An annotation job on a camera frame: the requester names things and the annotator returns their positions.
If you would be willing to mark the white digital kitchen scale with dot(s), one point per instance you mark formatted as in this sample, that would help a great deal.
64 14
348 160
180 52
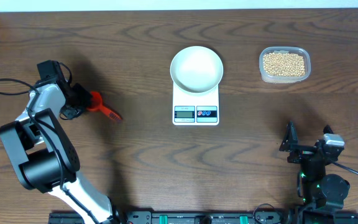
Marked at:
195 110

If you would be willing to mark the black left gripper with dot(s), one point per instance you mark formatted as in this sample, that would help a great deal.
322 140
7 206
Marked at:
87 101

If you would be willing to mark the clear plastic container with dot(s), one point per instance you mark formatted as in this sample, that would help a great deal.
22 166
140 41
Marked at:
285 80

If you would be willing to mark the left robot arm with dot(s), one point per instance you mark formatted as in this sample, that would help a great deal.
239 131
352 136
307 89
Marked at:
43 157

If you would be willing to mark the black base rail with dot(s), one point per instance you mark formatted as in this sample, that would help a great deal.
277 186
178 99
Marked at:
196 218

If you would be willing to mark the red plastic scoop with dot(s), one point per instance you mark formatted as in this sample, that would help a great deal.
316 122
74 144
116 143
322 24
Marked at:
98 105

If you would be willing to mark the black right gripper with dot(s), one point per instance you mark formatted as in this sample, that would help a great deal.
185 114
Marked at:
290 142

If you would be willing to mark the soybeans pile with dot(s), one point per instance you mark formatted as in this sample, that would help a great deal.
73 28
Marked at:
284 64

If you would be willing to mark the cream bowl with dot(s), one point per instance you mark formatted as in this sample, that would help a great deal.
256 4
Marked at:
196 70

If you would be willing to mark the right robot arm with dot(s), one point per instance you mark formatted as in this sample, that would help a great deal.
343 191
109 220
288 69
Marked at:
323 194

